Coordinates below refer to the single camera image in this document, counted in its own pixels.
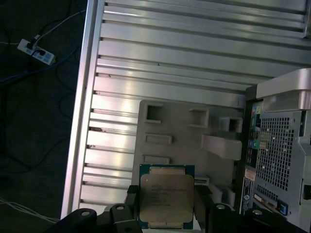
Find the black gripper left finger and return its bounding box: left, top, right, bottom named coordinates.
left=59, top=184, right=140, bottom=233

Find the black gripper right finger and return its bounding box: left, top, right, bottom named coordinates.
left=194, top=184, right=311, bottom=233

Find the silver green CPU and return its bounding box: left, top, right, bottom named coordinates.
left=138, top=164, right=195, bottom=230

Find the black silver PC case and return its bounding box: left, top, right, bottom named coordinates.
left=239, top=67, right=311, bottom=233

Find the grey parts rack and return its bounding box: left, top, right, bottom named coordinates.
left=132, top=99, right=243, bottom=214

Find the white power strip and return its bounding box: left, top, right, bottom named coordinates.
left=18, top=38, right=56, bottom=66

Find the thin white cable pair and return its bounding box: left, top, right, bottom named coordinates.
left=0, top=196, right=60, bottom=223

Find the blue floor cable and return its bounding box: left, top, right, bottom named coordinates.
left=0, top=45, right=82, bottom=84

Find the white floor cable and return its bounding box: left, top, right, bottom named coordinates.
left=37, top=9, right=87, bottom=39

